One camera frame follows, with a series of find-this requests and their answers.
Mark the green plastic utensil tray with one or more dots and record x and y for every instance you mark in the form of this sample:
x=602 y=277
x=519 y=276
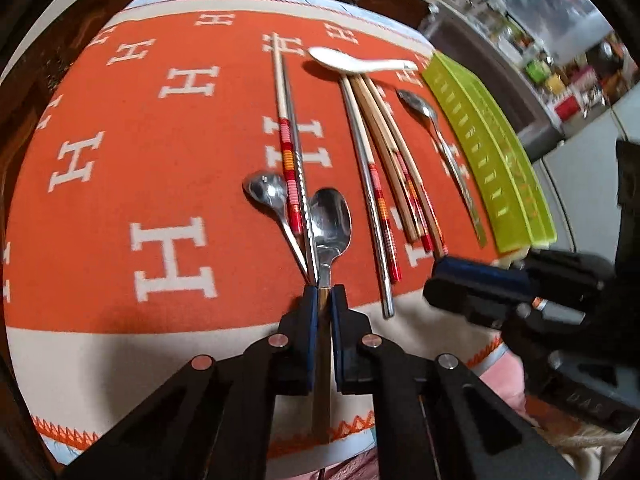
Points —
x=480 y=135

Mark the translucent plastic sheet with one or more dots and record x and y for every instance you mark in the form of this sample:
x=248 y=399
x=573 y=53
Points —
x=575 y=25

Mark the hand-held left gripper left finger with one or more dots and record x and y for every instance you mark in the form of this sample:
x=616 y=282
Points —
x=311 y=310

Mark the red box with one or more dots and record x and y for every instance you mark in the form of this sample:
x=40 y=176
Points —
x=567 y=107

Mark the large steel spoon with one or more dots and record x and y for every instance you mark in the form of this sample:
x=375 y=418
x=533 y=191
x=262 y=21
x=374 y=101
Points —
x=330 y=220

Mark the white ceramic spoon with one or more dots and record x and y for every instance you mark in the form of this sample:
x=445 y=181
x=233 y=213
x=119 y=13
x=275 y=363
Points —
x=330 y=57

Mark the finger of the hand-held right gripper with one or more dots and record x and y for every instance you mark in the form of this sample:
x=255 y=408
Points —
x=480 y=275
x=570 y=270

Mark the small steel spoon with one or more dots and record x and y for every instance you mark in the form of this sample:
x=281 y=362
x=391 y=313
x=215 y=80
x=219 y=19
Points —
x=262 y=190

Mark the orange printed tablecloth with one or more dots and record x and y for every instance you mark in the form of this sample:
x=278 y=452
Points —
x=150 y=160

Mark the white cabinet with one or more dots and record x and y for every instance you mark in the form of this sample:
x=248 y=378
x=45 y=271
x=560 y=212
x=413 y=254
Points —
x=580 y=185

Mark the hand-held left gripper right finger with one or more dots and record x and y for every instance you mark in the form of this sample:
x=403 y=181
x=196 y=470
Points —
x=336 y=320

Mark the green labelled jar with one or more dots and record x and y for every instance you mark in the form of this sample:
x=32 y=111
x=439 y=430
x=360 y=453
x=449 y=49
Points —
x=537 y=71

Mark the steel countertop appliance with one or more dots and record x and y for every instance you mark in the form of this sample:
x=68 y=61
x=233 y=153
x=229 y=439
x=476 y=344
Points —
x=480 y=50

